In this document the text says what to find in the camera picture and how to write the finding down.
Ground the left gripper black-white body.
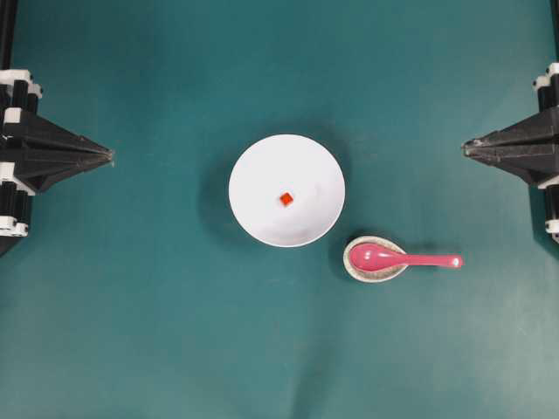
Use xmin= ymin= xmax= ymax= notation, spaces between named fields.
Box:
xmin=1 ymin=69 xmax=43 ymax=236

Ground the black left frame rail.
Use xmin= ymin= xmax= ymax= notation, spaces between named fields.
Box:
xmin=0 ymin=0 xmax=18 ymax=70

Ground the right gripper black-white body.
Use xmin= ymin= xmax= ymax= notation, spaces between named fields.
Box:
xmin=533 ymin=62 xmax=558 ymax=243

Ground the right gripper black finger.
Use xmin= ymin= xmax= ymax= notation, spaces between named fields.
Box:
xmin=462 ymin=106 xmax=558 ymax=153
xmin=463 ymin=148 xmax=550 ymax=187

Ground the pink plastic spoon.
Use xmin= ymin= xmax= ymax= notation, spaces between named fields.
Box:
xmin=349 ymin=244 xmax=464 ymax=271

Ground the white round bowl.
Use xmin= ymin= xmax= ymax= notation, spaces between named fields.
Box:
xmin=228 ymin=134 xmax=346 ymax=248

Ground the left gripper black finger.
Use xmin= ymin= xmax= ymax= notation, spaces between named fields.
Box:
xmin=17 ymin=108 xmax=113 ymax=158
xmin=17 ymin=150 xmax=113 ymax=193

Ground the small red block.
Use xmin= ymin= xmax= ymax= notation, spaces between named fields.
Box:
xmin=279 ymin=192 xmax=293 ymax=206

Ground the speckled ceramic spoon rest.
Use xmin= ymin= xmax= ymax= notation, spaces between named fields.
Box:
xmin=342 ymin=236 xmax=407 ymax=284

